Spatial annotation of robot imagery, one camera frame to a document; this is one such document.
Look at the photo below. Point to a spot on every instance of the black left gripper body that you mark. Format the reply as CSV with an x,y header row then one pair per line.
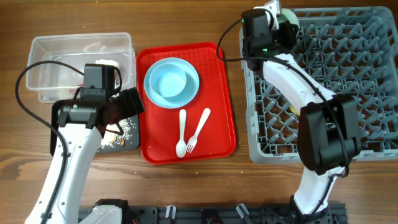
x,y
125,104

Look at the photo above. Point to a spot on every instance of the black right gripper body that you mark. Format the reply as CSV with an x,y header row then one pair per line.
x,y
283,35

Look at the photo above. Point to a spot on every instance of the mint green bowl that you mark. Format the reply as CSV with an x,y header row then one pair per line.
x,y
287,19

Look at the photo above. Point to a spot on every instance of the yellow cup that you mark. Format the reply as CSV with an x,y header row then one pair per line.
x,y
295,112

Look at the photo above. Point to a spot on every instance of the light blue bowl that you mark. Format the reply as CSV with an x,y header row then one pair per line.
x,y
168,80

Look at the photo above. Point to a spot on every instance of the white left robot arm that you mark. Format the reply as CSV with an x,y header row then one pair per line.
x,y
59,200

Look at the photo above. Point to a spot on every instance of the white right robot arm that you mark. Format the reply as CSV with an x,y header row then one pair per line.
x,y
328,127

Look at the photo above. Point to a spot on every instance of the rice food waste pile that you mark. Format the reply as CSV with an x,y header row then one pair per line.
x,y
123,134

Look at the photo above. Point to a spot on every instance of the black waste tray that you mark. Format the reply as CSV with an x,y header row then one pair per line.
x,y
84,141

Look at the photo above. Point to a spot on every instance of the clear plastic waste bin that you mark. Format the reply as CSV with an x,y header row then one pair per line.
x,y
55,82

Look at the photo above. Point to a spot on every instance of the grey dishwasher rack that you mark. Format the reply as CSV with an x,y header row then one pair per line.
x,y
349,50

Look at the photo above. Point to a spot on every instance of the light blue plate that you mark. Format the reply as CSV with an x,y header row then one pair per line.
x,y
187,94

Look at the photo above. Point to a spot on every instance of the white plastic spoon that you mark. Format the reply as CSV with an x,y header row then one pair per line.
x,y
181,146

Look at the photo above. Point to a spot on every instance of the white plastic fork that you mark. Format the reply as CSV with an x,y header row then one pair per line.
x,y
193,140

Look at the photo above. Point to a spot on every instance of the red serving tray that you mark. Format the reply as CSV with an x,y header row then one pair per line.
x,y
159,127

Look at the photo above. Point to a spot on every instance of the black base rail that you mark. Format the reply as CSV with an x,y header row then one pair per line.
x,y
266,214

